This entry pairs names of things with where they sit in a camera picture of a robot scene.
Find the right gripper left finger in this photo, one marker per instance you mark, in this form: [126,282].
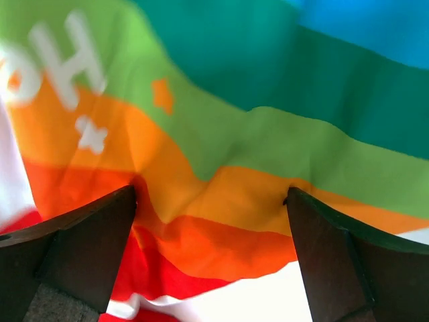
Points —
[65,268]

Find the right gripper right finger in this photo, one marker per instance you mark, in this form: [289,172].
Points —
[352,271]

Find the rainbow striped kids jacket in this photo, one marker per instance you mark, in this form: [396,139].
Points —
[213,111]

